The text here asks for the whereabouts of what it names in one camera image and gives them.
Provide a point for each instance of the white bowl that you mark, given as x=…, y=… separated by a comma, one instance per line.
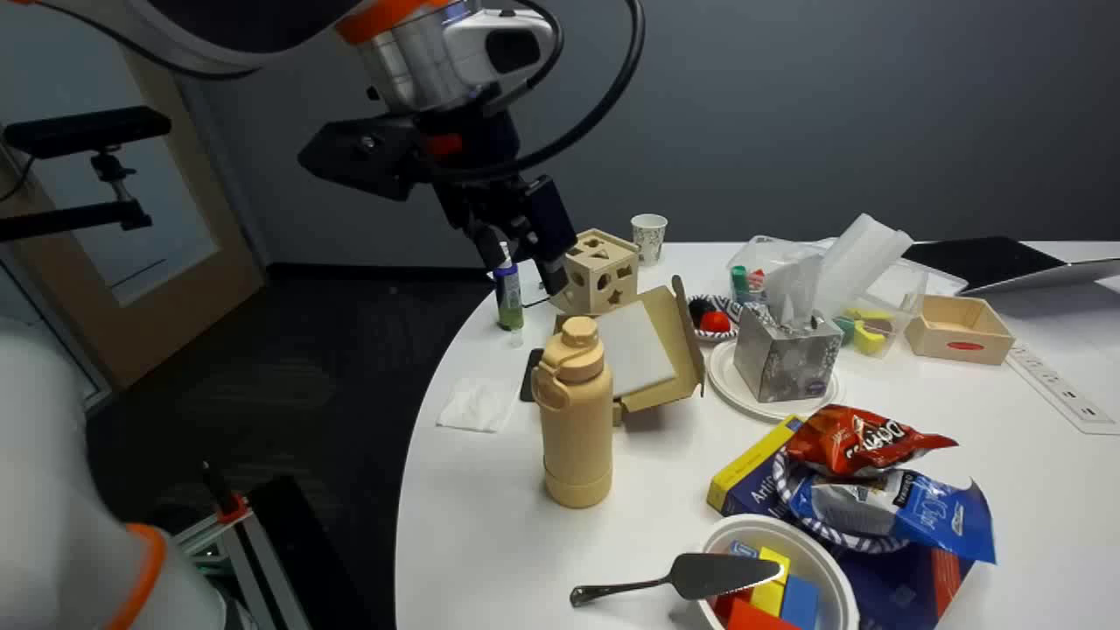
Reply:
x=746, y=533

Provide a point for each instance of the blue snack bag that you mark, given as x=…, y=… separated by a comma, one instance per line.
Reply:
x=950, y=518

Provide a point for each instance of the red black toy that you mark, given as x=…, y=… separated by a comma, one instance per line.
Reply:
x=711, y=317

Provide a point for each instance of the grey remote control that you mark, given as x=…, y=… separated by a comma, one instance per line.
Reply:
x=529, y=378

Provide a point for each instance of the clear plastic container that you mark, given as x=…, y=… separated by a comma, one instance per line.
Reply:
x=906, y=293

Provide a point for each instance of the wooden door with window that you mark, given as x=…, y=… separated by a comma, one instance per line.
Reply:
x=153, y=257

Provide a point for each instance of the white ruler strip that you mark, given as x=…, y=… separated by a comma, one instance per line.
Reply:
x=1069, y=389

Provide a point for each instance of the red toy block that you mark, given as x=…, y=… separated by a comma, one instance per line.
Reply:
x=746, y=613

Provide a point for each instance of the small green capped bottle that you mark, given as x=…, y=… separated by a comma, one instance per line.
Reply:
x=740, y=286

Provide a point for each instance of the clear plastic bag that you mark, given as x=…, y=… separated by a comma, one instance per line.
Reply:
x=478, y=407

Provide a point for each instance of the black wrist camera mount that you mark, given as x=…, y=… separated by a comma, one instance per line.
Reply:
x=355, y=154

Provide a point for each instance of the white patterned paper cup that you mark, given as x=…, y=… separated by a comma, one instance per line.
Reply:
x=650, y=237

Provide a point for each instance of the yellow toy block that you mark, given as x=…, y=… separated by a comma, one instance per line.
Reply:
x=772, y=582

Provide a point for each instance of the tan water bottle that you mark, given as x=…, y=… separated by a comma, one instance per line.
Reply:
x=575, y=420

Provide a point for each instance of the grey tissue box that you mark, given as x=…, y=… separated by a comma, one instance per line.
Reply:
x=786, y=354

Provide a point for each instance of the small wooden tray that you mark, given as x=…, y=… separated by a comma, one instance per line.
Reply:
x=960, y=329

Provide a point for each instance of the yellow flat box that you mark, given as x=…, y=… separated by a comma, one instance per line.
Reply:
x=746, y=467

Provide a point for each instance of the white round plate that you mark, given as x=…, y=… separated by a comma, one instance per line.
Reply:
x=724, y=385

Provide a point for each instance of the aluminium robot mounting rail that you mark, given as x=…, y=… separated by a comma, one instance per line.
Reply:
x=249, y=560

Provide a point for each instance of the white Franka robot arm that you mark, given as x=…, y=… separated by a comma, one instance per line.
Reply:
x=71, y=548

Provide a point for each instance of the grey metal cake server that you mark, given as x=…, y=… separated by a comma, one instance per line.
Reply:
x=711, y=575

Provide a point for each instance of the wooden tray base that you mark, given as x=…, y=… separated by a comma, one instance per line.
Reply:
x=653, y=350

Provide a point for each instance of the black camera on stand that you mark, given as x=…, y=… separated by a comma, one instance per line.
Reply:
x=82, y=130

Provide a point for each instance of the black laptop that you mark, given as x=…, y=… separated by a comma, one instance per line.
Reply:
x=982, y=260

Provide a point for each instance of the black red emergency knob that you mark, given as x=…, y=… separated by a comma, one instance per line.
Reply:
x=221, y=491

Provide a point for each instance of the blue toy block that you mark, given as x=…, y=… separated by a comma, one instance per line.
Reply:
x=802, y=602

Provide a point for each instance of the wooden shape sorter box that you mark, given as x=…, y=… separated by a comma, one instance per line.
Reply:
x=601, y=270

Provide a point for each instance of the red chips bag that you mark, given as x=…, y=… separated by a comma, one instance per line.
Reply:
x=864, y=443

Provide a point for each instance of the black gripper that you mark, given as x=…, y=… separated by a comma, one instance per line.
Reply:
x=484, y=175

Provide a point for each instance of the blue spray bottle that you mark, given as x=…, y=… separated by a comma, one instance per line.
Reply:
x=508, y=298

